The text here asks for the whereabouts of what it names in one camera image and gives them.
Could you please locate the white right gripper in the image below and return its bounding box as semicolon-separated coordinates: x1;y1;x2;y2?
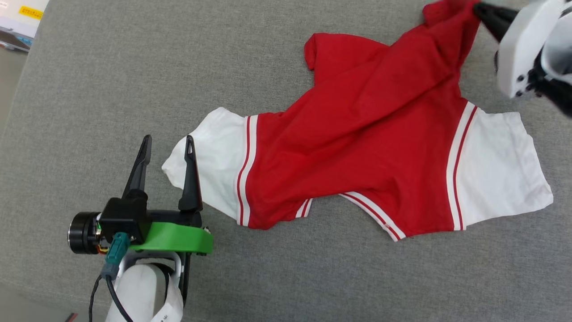
473;0;566;99

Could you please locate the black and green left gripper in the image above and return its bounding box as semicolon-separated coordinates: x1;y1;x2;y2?
122;135;214;297

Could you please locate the red and white shirt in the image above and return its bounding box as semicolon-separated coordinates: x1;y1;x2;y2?
162;0;555;243

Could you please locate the white paper tag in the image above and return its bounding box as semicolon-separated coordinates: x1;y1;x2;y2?
151;286;184;322

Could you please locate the grey fabric sofa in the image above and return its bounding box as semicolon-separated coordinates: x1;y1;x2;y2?
0;0;572;322

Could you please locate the white flat cardboard box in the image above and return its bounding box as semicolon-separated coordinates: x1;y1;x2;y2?
0;0;50;52

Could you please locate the black cable with teal plug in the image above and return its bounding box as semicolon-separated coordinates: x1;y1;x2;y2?
88;232;135;322

